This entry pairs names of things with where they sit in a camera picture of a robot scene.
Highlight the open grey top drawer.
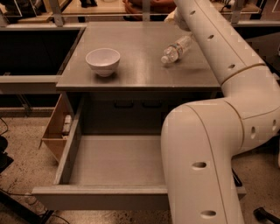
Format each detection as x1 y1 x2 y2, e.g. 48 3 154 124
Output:
31 93 248 212

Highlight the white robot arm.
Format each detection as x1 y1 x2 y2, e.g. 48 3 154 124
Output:
161 0 280 224

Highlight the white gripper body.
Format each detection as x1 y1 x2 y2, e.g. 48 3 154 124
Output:
164 9 190 32

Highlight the black cable on floor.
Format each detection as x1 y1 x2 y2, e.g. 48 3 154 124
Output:
0 116 71 224

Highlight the black object bottom right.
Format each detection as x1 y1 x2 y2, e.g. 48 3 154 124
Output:
253 207 280 224

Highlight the wooden side box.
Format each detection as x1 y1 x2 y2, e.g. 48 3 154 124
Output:
41 94 74 161

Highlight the brown leather bag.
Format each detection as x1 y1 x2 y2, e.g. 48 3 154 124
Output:
122 0 176 21

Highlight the grey cabinet with flat top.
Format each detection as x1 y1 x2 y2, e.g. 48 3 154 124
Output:
56 22 221 135

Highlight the black equipment left floor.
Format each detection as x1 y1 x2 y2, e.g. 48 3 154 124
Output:
0 136 13 173

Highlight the black drawer slide rail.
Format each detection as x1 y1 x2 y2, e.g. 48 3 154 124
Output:
232 171 242 187

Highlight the small white bottle in box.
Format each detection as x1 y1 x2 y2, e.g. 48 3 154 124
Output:
62 115 72 136

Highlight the white ceramic bowl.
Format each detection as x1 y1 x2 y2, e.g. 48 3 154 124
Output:
86 48 121 77

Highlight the clear plastic water bottle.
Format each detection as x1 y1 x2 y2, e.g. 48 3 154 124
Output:
161 36 192 64

